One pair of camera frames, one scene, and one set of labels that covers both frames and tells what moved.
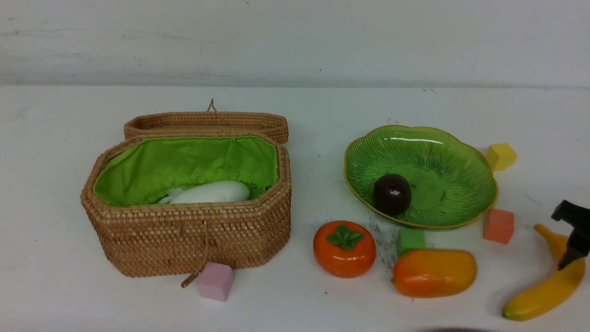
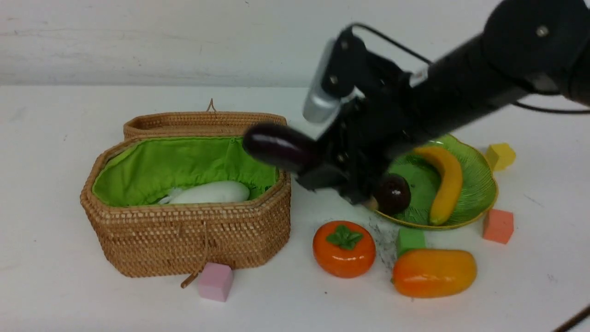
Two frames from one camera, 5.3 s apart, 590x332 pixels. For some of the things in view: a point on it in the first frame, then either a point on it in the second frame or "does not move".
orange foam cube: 498,226 does not move
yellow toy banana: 565,282 to 451,186
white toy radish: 216,192 does not move
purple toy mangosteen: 391,194 does not move
